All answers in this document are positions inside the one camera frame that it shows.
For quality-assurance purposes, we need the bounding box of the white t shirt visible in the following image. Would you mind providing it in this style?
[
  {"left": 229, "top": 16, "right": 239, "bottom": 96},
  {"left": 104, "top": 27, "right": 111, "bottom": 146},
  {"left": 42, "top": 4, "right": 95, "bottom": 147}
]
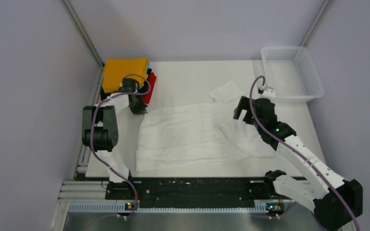
[{"left": 136, "top": 81, "right": 275, "bottom": 172}]

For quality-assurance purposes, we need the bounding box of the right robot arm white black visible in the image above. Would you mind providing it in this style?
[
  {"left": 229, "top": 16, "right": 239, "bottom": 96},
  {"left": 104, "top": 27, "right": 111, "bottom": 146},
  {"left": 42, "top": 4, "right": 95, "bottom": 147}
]
[{"left": 233, "top": 96, "right": 363, "bottom": 231}]

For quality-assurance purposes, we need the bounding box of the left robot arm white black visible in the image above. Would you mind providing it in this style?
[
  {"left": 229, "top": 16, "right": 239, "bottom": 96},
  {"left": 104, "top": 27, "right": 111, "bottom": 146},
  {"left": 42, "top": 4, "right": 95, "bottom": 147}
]
[{"left": 81, "top": 74, "right": 150, "bottom": 199}]

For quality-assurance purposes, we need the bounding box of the red folded t shirt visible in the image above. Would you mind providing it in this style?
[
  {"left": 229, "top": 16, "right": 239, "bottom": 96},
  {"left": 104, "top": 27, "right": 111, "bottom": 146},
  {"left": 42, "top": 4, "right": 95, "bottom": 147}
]
[{"left": 142, "top": 72, "right": 157, "bottom": 104}]

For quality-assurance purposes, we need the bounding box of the black folded t shirt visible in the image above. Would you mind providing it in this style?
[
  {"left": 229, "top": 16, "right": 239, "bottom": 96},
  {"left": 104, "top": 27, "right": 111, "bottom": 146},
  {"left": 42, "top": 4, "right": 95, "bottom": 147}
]
[{"left": 100, "top": 68, "right": 152, "bottom": 101}]

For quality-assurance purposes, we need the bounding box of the orange folded t shirt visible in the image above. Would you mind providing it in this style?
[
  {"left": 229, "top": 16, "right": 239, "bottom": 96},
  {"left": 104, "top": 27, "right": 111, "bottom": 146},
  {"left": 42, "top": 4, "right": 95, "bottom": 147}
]
[{"left": 102, "top": 57, "right": 148, "bottom": 93}]

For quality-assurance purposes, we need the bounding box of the light blue folded t shirt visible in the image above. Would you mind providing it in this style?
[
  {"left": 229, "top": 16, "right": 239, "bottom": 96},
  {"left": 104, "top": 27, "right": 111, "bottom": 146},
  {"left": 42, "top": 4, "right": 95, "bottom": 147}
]
[{"left": 146, "top": 62, "right": 152, "bottom": 76}]

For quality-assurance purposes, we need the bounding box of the white plastic basket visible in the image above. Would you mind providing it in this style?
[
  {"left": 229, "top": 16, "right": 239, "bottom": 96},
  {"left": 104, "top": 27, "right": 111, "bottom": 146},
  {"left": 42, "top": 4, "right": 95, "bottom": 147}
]
[{"left": 261, "top": 46, "right": 325, "bottom": 103}]

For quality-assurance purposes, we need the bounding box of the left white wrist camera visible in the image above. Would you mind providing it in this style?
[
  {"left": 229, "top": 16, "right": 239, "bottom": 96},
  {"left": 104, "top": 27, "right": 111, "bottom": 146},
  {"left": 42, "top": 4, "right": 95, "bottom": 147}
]
[{"left": 119, "top": 78, "right": 139, "bottom": 93}]

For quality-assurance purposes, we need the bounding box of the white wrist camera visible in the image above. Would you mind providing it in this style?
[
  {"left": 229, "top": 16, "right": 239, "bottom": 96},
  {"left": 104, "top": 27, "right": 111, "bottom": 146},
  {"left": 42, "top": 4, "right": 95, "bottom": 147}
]
[
  {"left": 119, "top": 78, "right": 139, "bottom": 93},
  {"left": 259, "top": 87, "right": 276, "bottom": 99}
]

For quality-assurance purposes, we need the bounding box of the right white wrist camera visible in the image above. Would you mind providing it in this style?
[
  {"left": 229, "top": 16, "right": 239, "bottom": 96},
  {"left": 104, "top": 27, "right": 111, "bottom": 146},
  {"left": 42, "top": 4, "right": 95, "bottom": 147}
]
[{"left": 259, "top": 87, "right": 276, "bottom": 99}]

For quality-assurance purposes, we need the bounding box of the left aluminium frame rail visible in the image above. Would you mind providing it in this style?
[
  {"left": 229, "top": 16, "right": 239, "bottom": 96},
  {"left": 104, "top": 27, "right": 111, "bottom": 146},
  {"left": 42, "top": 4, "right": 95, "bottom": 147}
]
[{"left": 72, "top": 67, "right": 104, "bottom": 180}]

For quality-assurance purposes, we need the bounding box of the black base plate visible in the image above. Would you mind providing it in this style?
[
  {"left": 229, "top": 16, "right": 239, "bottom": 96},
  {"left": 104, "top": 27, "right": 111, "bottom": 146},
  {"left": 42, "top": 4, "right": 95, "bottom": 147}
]
[{"left": 95, "top": 176, "right": 289, "bottom": 209}]

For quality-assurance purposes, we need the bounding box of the white cable duct rail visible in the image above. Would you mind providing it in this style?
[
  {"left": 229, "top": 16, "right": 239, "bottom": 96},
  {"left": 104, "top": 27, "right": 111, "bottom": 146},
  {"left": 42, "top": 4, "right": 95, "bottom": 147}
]
[{"left": 68, "top": 200, "right": 278, "bottom": 214}]

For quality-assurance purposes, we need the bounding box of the left back aluminium post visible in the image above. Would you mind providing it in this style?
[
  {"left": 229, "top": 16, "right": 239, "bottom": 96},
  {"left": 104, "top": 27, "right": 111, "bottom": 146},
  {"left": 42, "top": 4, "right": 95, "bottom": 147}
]
[{"left": 60, "top": 0, "right": 105, "bottom": 67}]

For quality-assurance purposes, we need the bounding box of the aluminium post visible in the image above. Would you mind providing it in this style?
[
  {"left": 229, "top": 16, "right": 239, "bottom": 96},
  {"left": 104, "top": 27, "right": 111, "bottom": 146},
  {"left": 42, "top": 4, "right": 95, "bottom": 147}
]
[
  {"left": 60, "top": 0, "right": 105, "bottom": 67},
  {"left": 300, "top": 0, "right": 335, "bottom": 47}
]

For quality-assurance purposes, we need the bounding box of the right back aluminium post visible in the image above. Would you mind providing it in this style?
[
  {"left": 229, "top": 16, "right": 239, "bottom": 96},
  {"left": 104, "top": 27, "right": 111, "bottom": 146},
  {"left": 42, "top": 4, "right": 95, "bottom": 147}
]
[{"left": 300, "top": 0, "right": 335, "bottom": 47}]

